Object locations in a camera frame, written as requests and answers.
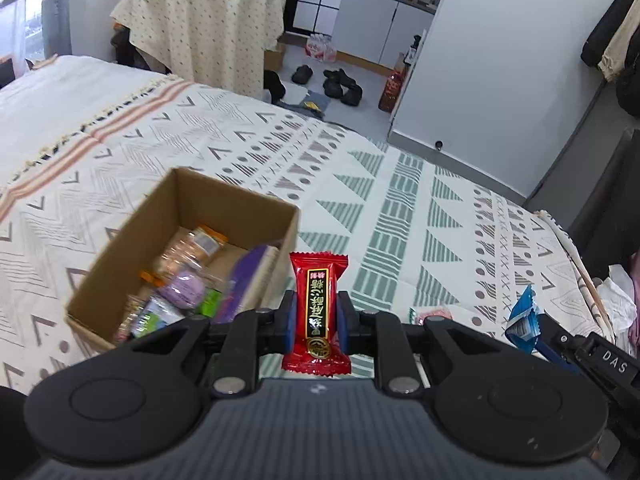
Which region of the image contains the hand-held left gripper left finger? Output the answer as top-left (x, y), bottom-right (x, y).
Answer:
top-left (125, 290), bottom-right (296, 396)

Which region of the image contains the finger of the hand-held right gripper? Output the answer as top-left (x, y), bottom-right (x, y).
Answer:
top-left (535, 340), bottom-right (571, 368)
top-left (537, 312), bottom-right (576, 348)

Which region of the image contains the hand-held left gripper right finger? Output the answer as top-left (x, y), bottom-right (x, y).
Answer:
top-left (336, 290), bottom-right (506, 395)

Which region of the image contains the red snack packet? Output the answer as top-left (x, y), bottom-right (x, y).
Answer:
top-left (281, 251), bottom-right (353, 378)

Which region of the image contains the purple and white long packet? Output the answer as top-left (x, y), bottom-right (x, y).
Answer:
top-left (212, 245), bottom-right (281, 323)

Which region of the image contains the purple cake packet green label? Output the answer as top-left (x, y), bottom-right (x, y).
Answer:
top-left (157, 267), bottom-right (208, 311)

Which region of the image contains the orange bread packet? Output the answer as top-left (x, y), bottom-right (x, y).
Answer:
top-left (140, 225), bottom-right (228, 291)

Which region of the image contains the brown cardboard box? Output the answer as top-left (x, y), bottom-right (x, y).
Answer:
top-left (65, 167), bottom-right (301, 353)

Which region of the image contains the blue and green snack packet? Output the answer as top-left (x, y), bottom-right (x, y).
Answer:
top-left (127, 297), bottom-right (186, 341)

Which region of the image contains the pink cloth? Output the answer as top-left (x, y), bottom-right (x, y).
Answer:
top-left (627, 255), bottom-right (640, 356)

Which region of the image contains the white plastic bag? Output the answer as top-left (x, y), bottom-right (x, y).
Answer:
top-left (595, 265), bottom-right (638, 346)

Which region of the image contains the green-edged clear snack packet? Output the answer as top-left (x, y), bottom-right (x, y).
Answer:
top-left (407, 307), bottom-right (453, 333)

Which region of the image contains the black bag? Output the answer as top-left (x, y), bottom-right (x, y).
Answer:
top-left (262, 69), bottom-right (287, 103)

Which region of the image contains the red bottle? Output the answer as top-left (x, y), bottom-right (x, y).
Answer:
top-left (378, 52), bottom-right (408, 113)

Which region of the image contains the black hanging garment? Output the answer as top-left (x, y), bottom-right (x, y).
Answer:
top-left (615, 55), bottom-right (640, 121)

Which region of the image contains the small cardboard box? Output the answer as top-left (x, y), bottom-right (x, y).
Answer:
top-left (264, 42), bottom-right (288, 71)

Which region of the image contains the pink pack of bottles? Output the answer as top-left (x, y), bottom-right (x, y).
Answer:
top-left (305, 32), bottom-right (338, 63)

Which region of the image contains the beige hanging garment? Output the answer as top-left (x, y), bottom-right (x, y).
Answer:
top-left (597, 5), bottom-right (640, 83)

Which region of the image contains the white cabinet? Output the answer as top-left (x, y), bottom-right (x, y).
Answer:
top-left (331, 0), bottom-right (436, 68)

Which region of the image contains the small round cloth-covered table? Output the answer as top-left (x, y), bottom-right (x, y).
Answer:
top-left (110, 0), bottom-right (287, 101)

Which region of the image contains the black hanging coat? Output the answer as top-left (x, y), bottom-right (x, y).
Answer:
top-left (580, 0), bottom-right (633, 68)

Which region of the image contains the grey panel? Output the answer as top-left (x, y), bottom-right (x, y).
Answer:
top-left (41, 0), bottom-right (71, 58)

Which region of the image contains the window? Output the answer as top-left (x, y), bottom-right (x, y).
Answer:
top-left (0, 0), bottom-right (68, 61)

